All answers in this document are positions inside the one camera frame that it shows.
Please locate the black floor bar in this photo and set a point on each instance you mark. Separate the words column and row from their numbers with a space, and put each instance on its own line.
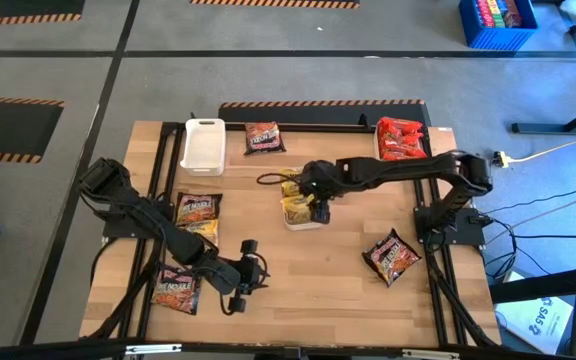
column 543, row 287

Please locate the yellow and white power strip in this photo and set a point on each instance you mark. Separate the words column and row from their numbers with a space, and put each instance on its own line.
column 502, row 159

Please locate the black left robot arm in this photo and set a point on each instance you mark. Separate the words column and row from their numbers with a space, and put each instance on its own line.
column 168, row 230

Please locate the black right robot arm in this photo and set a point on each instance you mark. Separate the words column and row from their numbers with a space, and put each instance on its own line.
column 398, row 172

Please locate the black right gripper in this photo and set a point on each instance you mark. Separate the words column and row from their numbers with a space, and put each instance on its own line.
column 318, row 180

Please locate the blue plastic crate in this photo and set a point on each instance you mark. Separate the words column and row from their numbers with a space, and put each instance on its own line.
column 498, row 41

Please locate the black office desk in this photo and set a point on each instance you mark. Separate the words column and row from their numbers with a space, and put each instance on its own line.
column 543, row 129

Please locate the black hazard-striped floor mat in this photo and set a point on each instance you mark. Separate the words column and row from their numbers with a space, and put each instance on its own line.
column 8, row 130
column 18, row 7
column 318, row 114
column 268, row 4

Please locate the white printed cardboard box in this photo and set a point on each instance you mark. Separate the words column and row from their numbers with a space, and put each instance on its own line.
column 538, row 325

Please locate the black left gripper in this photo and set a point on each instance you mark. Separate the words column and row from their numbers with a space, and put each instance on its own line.
column 244, row 277

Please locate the white plastic bin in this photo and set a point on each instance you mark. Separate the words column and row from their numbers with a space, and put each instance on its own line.
column 203, row 150
column 298, row 227
column 376, row 145

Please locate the black aluminium rig frame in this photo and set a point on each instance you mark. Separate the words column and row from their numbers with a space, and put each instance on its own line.
column 168, row 126

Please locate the black Fire Noodle ramen pack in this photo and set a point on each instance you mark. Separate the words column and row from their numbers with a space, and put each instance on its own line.
column 390, row 257
column 264, row 139
column 173, row 295
column 198, row 207

